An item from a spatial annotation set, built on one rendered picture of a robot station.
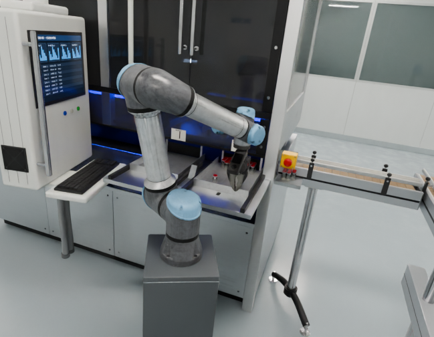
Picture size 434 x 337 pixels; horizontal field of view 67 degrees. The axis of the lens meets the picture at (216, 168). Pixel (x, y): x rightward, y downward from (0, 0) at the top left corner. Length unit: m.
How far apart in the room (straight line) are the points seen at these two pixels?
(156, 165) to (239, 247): 0.93
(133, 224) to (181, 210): 1.11
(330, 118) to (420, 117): 1.39
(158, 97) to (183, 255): 0.53
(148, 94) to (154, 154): 0.24
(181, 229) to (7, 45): 0.98
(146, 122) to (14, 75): 0.68
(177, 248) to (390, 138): 5.54
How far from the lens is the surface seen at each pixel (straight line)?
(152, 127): 1.07
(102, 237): 2.37
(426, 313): 1.70
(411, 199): 1.82
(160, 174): 1.14
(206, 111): 1.01
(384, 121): 6.30
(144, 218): 2.09
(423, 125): 6.41
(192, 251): 1.15
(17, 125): 1.62
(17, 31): 1.54
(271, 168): 1.65
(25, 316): 2.25
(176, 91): 0.93
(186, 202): 1.08
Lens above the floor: 1.53
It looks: 22 degrees down
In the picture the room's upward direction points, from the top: 6 degrees clockwise
